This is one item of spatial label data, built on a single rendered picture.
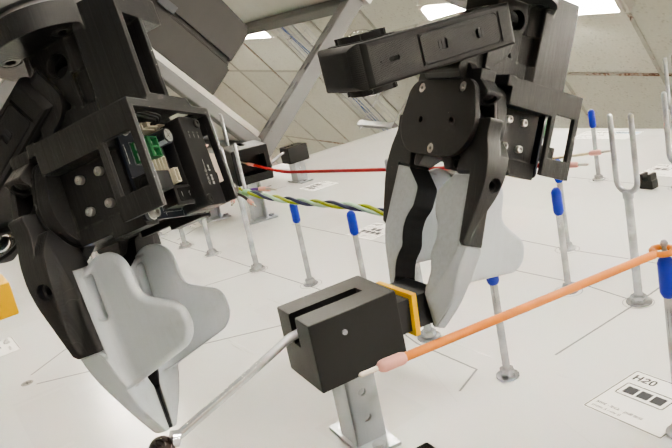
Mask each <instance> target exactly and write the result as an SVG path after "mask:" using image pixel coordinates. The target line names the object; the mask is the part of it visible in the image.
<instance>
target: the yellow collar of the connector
mask: <svg viewBox="0 0 672 448"><path fill-rule="evenodd" d="M376 283H377V284H379V285H382V286H384V287H386V288H389V289H391V290H394V291H395V294H397V295H399V296H402V297H405V298H408V299H409V307H410V315H411V322H412V330H413V331H411V332H409V333H410V334H412V335H414V336H419V335H421V329H420V321H419V314H418V306H417V298H416V293H413V292H411V291H408V290H405V289H402V288H399V287H396V286H393V285H390V284H387V283H384V282H381V281H378V282H376Z"/></svg>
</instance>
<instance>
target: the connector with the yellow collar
mask: <svg viewBox="0 0 672 448"><path fill-rule="evenodd" d="M390 285H393V286H396V287H399V288H402V289H405V290H408V291H411V292H413V293H416V298H417V306H418V314H419V321H420V328H421V327H423V326H425V325H428V324H430V323H432V319H431V316H430V312H429V309H428V306H427V303H426V299H425V296H424V290H425V288H426V285H427V284H425V283H422V282H419V281H415V280H412V279H409V278H404V279H401V280H398V281H396V282H393V283H390ZM396 299H397V304H398V310H399V315H400V320H401V325H402V330H403V335H404V334H406V333H409V332H411V331H413V330H412V322H411V315H410V307H409V299H408V298H405V297H402V296H399V295H397V294H396Z"/></svg>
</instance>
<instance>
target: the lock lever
mask: <svg viewBox="0 0 672 448"><path fill-rule="evenodd" d="M298 338H299V337H298V333H297V329H296V330H294V331H292V332H290V333H288V334H287V335H286V336H284V337H283V338H282V339H281V340H280V341H278V342H277V343H276V344H275V345H274V346H273V347H272V348H271V349H270V350H269V351H268V352H266V353H265V354H264V355H263V356H262V357H261V358H260V359H259V360H257V361H256V362H255V363H254V364H253V365H252V366H251V367H250V368H248V369H247V370H246V371H245V372H244V373H243V374H242V375H240V376H239V377H238V378H237V379H236V380H235V381H233V382H232V383H231V384H230V385H229V386H228V387H227V388H225V389H224V390H223V391H222V392H221V393H220V394H219V395H217V396H216V397H215V398H214V399H213V400H212V401H210V402H209V403H208V404H207V405H206V406H205V407H204V408H202V409H201V410H200V411H199V412H198V413H197V414H195V415H194V416H193V417H192V418H191V419H190V420H188V421H187V422H186V423H185V424H184V425H183V426H182V427H180V428H179V429H178V430H171V431H170V432H169V437H170V439H171V440H172V443H173V445H174V446H175V447H179V446H180V444H181V439H183V438H184V437H185V436H186V435H187V434H188V433H189V432H191V431H192V430H193V429H194V428H195V427H196V426H197V425H199V424H200V423H201V422H202V421H203V420H204V419H205V418H207V417H208V416H209V415H210V414H211V413H212V412H214V411H215V410H216V409H217V408H218V407H219V406H220V405H222V404H223V403H224V402H225V401H226V400H227V399H228V398H230V397H231V396H232V395H233V394H234V393H235V392H236V391H238V390H239V389H240V388H241V387H242V386H243V385H244V384H245V383H247V382H248V381H249V380H250V379H251V378H252V377H253V376H255V375H256V374H257V373H258V372H259V371H260V370H261V369H262V368H264V367H265V366H266V365H267V364H268V363H269V362H270V361H271V360H272V359H274V358H275V357H276V356H277V355H278V354H279V353H280V352H281V351H282V350H283V349H284V348H285V347H287V346H288V345H289V344H290V343H291V342H293V341H294V340H296V339H298Z"/></svg>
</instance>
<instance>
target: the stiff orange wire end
mask: <svg viewBox="0 0 672 448"><path fill-rule="evenodd" d="M658 250H662V247H661V246H660V244H656V245H652V246H651V247H650V248H649V249H648V251H649V252H648V253H646V254H643V255H641V256H638V257H636V258H633V259H631V260H628V261H626V262H624V263H621V264H619V265H616V266H614V267H611V268H609V269H606V270H604V271H602V272H599V273H597V274H594V275H592V276H589V277H587V278H584V279H582V280H579V281H577V282H575V283H572V284H570V285H567V286H565V287H562V288H560V289H557V290H555V291H552V292H550V293H548V294H545V295H543V296H540V297H538V298H535V299H533V300H530V301H528V302H526V303H523V304H521V305H518V306H516V307H513V308H511V309H508V310H506V311H503V312H501V313H499V314H496V315H494V316H491V317H489V318H486V319H484V320H481V321H479V322H476V323H474V324H472V325H469V326H467V327H464V328H462V329H459V330H457V331H454V332H452V333H449V334H447V335H445V336H442V337H440V338H437V339H435V340H432V341H430V342H427V343H425V344H423V345H420V346H418V347H415V348H413V349H410V350H408V351H405V352H398V353H396V354H393V355H391V356H388V357H386V358H383V359H381V360H379V361H378V362H377V365H376V366H374V367H372V368H370V369H367V370H365V371H362V372H360V373H359V375H358V376H359V377H360V378H362V377H365V376H367V375H370V374H372V373H375V372H377V371H380V372H388V371H390V370H393V369H395V368H397V367H400V366H402V365H405V364H406V363H407V362H408V361H409V360H412V359H414V358H417V357H419V356H421V355H424V354H426V353H429V352H431V351H433V350H436V349H438V348H441V347H443V346H446V345H448V344H450V343H453V342H455V341H458V340H460V339H462V338H465V337H467V336H470V335H472V334H475V333H477V332H479V331H482V330H484V329H487V328H489V327H491V326H494V325H496V324H499V323H501V322H503V321H506V320H508V319H511V318H513V317H516V316H518V315H520V314H523V313H525V312H528V311H530V310H532V309H535V308H537V307H540V306H542V305H545V304H547V303H549V302H552V301H554V300H557V299H559V298H561V297H564V296H566V295H569V294H571V293H574V292H576V291H578V290H581V289H583V288H586V287H588V286H590V285H593V284H595V283H598V282H600V281H602V280H605V279H607V278H610V277H612V276H615V275H617V274H619V273H622V272H624V271H627V270H629V269H631V268H634V267H636V266H639V265H641V264H644V263H646V262H648V261H651V260H653V259H656V258H665V257H670V256H672V245H671V244H668V246H667V250H668V251H658Z"/></svg>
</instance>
